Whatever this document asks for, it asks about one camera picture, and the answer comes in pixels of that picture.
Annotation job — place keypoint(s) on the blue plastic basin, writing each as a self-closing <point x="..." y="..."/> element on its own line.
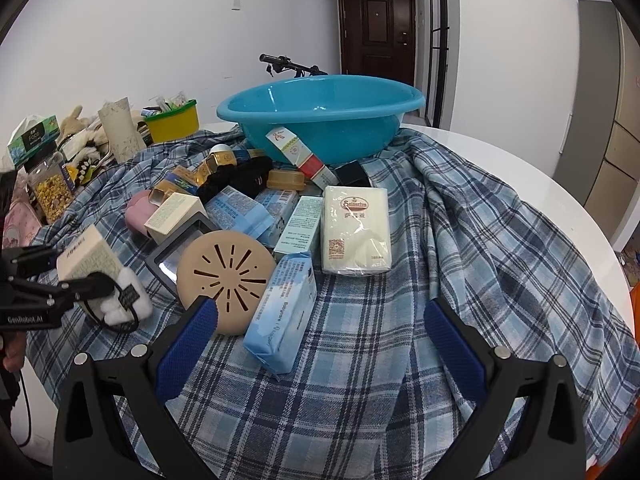
<point x="350" y="130"/>

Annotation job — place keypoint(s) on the dark brown door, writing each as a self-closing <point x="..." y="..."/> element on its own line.
<point x="375" y="30"/>

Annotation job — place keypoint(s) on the light blue tissue pack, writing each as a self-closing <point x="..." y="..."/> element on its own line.
<point x="282" y="310"/>

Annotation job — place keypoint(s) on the open gold box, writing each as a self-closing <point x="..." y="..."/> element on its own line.
<point x="162" y="196"/>

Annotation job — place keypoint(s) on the small black box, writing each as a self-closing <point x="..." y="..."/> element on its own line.
<point x="350" y="172"/>

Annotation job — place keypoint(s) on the cream box with barcode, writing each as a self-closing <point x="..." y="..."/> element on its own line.
<point x="87" y="255"/>

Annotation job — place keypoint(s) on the yellow black plush toy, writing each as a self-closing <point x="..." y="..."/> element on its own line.
<point x="80" y="170"/>

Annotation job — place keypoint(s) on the person's left hand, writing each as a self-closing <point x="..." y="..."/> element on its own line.
<point x="12" y="352"/>

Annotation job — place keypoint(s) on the amber plastic case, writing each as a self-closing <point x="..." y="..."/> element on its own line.
<point x="286" y="180"/>

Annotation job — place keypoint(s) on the pale teal carton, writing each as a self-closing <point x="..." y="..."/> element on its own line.
<point x="300" y="225"/>

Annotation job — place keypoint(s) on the pink printed bag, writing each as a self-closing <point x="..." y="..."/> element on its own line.
<point x="17" y="222"/>

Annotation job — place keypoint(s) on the cream tissue pack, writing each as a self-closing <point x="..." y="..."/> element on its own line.
<point x="355" y="230"/>

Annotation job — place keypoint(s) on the small white round lid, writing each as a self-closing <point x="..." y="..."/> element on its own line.
<point x="220" y="150"/>

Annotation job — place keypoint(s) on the clear jar of nuts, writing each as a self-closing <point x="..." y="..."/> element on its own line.
<point x="50" y="192"/>

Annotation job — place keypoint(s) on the plain cream box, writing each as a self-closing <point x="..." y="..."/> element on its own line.
<point x="172" y="217"/>

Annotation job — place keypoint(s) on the yellow plastic container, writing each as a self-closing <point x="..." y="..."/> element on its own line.
<point x="172" y="125"/>

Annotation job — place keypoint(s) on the blue plaid cloth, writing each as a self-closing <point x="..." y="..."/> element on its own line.
<point x="450" y="260"/>

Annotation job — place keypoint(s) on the beige plush toy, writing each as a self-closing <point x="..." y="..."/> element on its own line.
<point x="80" y="130"/>

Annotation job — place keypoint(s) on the round beige slotted disc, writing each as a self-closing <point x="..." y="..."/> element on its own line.
<point x="225" y="280"/>

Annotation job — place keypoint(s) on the cream patterned tumbler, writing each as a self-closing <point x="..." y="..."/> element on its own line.
<point x="120" y="132"/>

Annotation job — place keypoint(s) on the pink cloth pouch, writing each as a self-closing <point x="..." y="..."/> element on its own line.
<point x="137" y="215"/>

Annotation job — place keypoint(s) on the green tissue box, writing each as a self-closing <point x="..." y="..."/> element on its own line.
<point x="32" y="140"/>

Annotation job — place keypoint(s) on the black square frame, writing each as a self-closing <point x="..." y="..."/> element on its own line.
<point x="167" y="260"/>

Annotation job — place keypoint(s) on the gold refrigerator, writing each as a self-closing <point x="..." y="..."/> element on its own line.
<point x="605" y="135"/>

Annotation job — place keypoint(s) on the bundle of small sachets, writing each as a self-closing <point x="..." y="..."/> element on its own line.
<point x="170" y="102"/>

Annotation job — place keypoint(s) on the black framed glass door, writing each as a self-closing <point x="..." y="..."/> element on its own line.
<point x="440" y="45"/>

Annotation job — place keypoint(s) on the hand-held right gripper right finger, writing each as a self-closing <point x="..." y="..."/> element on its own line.
<point x="455" y="350"/>

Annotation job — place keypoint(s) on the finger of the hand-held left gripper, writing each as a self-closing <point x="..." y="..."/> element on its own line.
<point x="30" y="261"/>
<point x="65" y="290"/>

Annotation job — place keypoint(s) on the gold cigarette box blue band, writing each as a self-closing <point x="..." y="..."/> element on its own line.
<point x="192" y="177"/>

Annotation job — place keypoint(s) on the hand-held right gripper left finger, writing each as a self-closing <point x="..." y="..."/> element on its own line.
<point x="185" y="350"/>

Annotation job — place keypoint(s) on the long white red box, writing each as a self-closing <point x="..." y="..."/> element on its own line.
<point x="295" y="152"/>

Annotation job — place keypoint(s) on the black scrunchie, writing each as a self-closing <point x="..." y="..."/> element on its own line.
<point x="235" y="177"/>

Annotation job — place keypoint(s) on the light blue wipes packet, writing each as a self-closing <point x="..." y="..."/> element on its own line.
<point x="237" y="212"/>
<point x="282" y="210"/>

